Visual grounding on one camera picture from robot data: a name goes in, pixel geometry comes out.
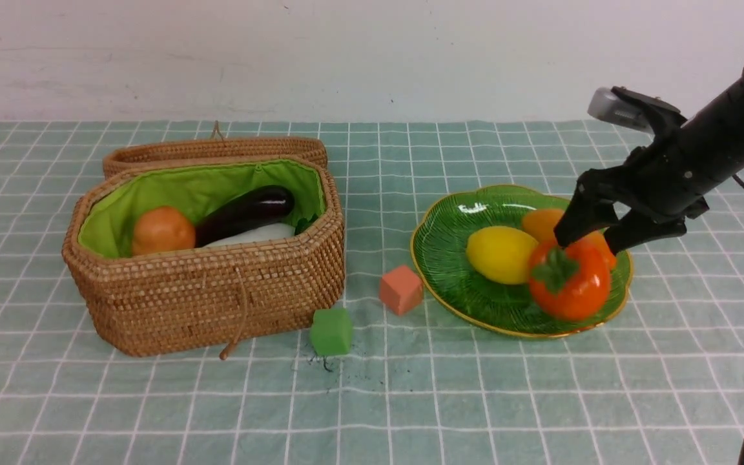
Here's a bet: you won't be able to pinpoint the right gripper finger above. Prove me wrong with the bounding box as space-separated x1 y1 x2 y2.
554 183 618 248
603 210 687 255

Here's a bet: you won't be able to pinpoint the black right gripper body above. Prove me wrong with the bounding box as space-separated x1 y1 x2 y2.
575 143 710 223

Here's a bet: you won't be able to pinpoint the orange yellow mango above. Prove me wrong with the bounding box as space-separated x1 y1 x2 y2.
521 208 617 271

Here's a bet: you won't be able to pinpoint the orange persimmon green calyx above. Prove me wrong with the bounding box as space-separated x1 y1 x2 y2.
528 240 612 322

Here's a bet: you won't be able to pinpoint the yellow lemon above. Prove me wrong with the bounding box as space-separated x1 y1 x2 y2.
466 225 539 285

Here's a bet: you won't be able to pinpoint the dark purple eggplant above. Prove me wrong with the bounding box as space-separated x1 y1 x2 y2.
195 185 296 247

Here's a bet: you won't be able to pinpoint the white radish green leaves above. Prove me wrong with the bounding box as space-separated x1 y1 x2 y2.
205 223 296 247

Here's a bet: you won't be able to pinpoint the brown potato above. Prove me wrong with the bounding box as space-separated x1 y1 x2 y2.
132 206 196 256

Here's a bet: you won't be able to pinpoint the orange carrot green leaves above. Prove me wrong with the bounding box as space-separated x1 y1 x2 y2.
293 214 319 236

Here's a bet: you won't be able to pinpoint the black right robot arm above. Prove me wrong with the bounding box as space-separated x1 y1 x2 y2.
554 67 744 253

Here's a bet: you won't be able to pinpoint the green glass leaf plate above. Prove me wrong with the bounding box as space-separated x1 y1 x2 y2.
410 183 633 339

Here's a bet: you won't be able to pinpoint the green checkered tablecloth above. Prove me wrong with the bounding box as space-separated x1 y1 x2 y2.
0 121 744 464

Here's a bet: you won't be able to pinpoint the pink foam cube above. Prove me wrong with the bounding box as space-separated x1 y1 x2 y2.
378 265 424 316

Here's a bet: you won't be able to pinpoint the green foam cube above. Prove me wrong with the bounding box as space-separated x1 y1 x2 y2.
309 308 353 357

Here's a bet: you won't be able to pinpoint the woven wicker basket lid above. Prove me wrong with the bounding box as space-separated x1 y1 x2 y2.
101 121 328 179

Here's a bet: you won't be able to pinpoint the woven wicker basket green lining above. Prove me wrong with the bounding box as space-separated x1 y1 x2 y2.
61 156 346 357

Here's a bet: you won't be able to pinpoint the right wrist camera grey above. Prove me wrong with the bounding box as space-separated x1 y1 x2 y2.
587 86 687 138

